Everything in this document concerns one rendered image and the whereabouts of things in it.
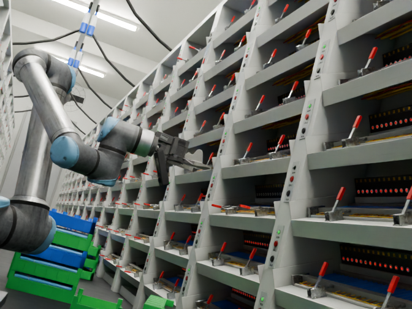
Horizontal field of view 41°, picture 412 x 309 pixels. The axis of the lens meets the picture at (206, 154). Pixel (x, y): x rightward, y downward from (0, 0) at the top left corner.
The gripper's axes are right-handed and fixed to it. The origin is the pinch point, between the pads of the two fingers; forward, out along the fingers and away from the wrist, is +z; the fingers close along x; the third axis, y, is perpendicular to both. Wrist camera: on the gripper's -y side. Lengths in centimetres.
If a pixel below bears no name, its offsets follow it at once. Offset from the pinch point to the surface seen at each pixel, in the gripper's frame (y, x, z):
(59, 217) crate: -30, 84, -34
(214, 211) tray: -9.0, 30.0, 18.1
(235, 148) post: 17.7, 30.4, 18.9
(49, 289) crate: -61, 83, -27
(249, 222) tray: -12.3, -10.0, 17.0
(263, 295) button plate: -33, -35, 17
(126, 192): 1, 240, 19
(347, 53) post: 41, -40, 20
